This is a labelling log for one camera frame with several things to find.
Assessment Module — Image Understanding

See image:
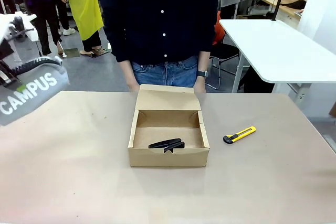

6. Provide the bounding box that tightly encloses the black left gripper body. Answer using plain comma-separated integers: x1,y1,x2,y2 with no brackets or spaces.
0,38,16,60

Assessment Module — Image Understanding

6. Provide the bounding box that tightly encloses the grey CAMPUS pencil case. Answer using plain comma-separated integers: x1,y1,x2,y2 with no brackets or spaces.
0,56,71,126

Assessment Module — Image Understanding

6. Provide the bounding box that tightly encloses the black stapler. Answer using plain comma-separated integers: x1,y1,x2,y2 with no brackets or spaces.
148,137,185,154

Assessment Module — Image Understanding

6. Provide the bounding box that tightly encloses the yellow black utility knife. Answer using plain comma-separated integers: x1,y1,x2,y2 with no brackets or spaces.
223,126,257,145

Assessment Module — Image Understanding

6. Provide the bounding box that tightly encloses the person's right forearm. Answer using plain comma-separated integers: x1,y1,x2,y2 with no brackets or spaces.
119,59,137,85

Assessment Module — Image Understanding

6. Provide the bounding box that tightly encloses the person's left forearm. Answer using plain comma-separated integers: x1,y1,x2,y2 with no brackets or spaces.
197,49,211,72

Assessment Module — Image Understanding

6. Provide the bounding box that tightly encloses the brown cardboard box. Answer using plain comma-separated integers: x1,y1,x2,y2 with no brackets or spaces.
128,84,211,168

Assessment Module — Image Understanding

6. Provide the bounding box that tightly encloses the person's right hand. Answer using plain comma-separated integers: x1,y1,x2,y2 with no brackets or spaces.
127,80,141,93

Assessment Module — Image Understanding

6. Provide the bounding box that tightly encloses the person's left hand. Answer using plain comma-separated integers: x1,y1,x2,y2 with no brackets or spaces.
193,76,207,94

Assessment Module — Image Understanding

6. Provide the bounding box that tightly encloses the small white table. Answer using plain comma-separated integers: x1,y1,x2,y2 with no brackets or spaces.
15,11,38,23

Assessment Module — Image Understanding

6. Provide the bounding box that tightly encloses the dark floor plate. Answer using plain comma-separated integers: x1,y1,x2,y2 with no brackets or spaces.
64,48,80,58

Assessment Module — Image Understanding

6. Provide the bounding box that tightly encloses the person in yellow apron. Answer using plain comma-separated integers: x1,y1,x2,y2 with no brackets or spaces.
59,0,110,57

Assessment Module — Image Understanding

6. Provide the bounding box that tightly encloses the person in navy shirt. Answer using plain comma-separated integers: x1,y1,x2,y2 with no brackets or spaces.
98,0,220,93

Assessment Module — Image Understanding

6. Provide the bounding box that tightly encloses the orange jacket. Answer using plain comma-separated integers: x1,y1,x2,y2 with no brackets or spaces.
213,20,226,46

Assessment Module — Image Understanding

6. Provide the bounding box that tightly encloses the large white table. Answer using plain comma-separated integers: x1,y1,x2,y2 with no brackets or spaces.
218,18,336,94

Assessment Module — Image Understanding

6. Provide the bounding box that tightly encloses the wooden workbench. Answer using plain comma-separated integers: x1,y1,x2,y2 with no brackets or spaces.
261,0,307,22

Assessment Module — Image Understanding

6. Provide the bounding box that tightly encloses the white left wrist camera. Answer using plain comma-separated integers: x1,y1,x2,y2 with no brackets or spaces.
0,15,39,42

